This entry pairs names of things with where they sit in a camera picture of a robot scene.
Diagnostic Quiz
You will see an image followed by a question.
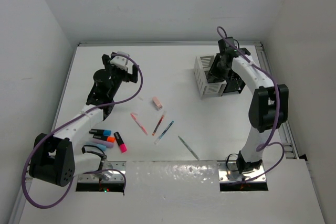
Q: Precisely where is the blue capped highlighter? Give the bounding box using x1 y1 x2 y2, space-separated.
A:
89 129 112 136

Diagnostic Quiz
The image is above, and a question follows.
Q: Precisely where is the white slotted organizer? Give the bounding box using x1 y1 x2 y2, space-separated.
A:
193 55 227 99

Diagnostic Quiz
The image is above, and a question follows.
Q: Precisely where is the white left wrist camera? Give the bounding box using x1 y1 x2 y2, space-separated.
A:
110 51 129 72

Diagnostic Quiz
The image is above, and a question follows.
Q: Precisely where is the blue ink pen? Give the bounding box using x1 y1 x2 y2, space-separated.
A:
154 121 174 145

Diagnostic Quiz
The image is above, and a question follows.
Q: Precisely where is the black slotted organizer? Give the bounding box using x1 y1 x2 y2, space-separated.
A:
222 70 245 95

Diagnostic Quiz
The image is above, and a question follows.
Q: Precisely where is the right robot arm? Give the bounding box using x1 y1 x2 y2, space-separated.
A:
208 48 289 173

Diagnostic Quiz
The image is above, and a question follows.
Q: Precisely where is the pink eraser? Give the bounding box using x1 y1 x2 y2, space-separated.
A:
152 97 163 110

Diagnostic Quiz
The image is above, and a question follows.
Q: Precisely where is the orange capped highlighter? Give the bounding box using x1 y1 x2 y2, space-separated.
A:
93 135 115 143

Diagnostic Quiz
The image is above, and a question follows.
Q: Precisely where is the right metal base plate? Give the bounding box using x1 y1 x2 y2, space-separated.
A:
217 161 267 183

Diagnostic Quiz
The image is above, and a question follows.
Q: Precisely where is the pink pen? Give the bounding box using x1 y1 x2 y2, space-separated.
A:
130 113 148 135

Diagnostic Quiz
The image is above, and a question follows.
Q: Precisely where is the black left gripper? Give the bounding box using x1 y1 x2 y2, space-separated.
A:
102 54 138 98

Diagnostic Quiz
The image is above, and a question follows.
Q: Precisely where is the pink highlighter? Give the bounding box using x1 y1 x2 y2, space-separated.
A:
113 132 128 153

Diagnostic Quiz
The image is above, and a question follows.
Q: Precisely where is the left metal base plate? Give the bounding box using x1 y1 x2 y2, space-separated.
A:
78 161 126 184

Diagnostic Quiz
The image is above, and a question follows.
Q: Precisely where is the red ink pen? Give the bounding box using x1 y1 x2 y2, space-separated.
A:
152 111 166 136

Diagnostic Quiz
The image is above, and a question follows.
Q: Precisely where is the metal base plate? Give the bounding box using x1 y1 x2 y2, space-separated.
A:
78 161 126 184
217 161 267 183

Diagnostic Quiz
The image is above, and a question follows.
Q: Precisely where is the purple highlighter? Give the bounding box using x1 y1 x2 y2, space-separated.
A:
91 139 114 148

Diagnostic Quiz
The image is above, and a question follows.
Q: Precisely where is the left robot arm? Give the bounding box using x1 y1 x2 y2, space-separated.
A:
29 52 142 187

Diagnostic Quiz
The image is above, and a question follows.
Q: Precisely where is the green pen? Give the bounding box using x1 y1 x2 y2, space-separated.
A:
178 136 200 161

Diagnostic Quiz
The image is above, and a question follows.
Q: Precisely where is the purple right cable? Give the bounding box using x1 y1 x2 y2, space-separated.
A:
216 26 286 184

